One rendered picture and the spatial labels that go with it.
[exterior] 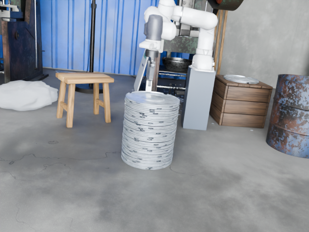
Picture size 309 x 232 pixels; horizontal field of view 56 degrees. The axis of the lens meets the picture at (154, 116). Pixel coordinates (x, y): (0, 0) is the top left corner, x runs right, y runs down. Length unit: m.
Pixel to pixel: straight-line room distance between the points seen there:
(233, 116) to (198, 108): 0.37
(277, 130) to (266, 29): 2.54
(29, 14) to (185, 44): 1.60
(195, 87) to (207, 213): 1.08
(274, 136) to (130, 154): 1.05
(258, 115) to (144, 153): 1.25
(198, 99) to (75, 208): 1.26
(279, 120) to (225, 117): 0.48
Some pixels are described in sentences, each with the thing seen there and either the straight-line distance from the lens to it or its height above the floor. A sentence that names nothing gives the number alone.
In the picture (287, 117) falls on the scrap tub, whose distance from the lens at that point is 2.06.
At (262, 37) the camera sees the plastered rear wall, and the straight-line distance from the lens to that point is 4.46.
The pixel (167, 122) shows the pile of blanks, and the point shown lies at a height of 0.25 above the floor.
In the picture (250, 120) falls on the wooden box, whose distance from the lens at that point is 2.49.
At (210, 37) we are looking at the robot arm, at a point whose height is 0.67.
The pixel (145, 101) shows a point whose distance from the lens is 1.49.
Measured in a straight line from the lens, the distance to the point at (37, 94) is 2.36.
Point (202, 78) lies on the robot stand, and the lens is 2.13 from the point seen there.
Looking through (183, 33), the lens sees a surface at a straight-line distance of 2.78.
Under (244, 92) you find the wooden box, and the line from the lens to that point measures 2.40.
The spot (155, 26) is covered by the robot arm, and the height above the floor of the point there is 0.72.
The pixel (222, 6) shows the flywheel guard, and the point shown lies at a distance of 2.91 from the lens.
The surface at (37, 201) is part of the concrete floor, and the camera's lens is 1.31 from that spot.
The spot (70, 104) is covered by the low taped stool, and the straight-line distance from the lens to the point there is 2.03.
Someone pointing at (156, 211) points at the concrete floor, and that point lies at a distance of 1.26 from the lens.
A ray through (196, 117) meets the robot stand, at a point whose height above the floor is 0.10.
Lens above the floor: 0.73
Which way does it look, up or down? 18 degrees down
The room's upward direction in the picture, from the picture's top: 6 degrees clockwise
